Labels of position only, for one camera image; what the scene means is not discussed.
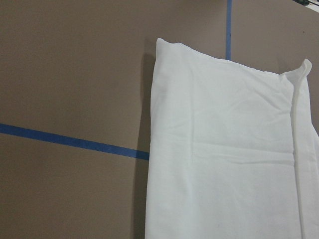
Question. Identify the white long-sleeve printed shirt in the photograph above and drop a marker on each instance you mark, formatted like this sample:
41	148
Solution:
233	153

